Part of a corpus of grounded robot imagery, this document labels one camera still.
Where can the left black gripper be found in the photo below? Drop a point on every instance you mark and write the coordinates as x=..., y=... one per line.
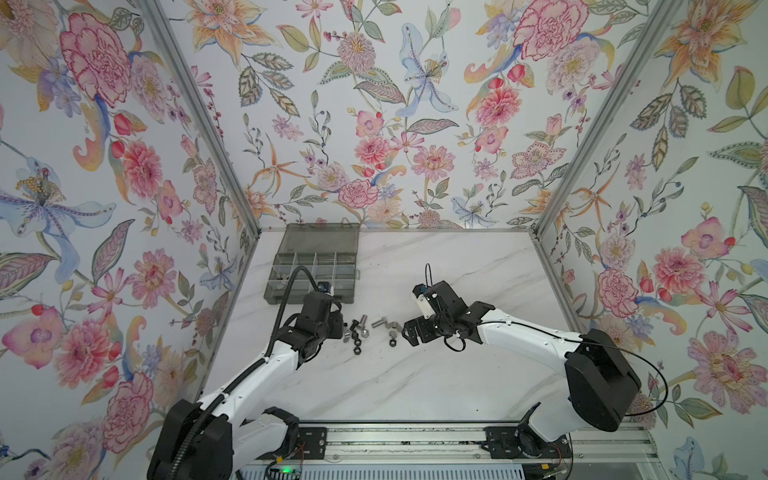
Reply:
x=336, y=318

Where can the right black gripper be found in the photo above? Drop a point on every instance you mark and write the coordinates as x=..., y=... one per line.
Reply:
x=420, y=325

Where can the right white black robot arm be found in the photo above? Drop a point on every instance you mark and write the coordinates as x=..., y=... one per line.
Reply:
x=601, y=384

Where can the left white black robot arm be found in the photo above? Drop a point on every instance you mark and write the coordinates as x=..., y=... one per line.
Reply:
x=226, y=430

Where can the silver wing nut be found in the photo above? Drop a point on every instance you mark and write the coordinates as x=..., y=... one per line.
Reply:
x=394, y=327

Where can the short silver hex bolt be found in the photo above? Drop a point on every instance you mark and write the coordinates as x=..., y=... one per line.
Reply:
x=381, y=322

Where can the grey plastic organizer box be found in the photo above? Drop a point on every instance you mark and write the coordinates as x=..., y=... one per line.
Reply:
x=329, y=251

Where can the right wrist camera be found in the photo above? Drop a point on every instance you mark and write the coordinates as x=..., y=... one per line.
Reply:
x=427, y=312

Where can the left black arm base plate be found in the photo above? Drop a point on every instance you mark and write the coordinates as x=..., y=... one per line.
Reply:
x=310, y=444

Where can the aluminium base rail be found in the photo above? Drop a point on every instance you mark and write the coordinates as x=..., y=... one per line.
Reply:
x=462, y=442

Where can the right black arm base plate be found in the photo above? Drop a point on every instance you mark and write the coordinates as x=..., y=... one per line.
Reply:
x=511, y=442

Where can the left aluminium corner post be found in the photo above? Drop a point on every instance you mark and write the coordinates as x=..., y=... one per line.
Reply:
x=163, y=35

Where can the aluminium corner post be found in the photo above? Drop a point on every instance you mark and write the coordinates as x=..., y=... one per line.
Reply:
x=163, y=35
x=656, y=26

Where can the right aluminium corner post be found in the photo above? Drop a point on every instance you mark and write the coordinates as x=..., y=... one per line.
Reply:
x=656, y=26

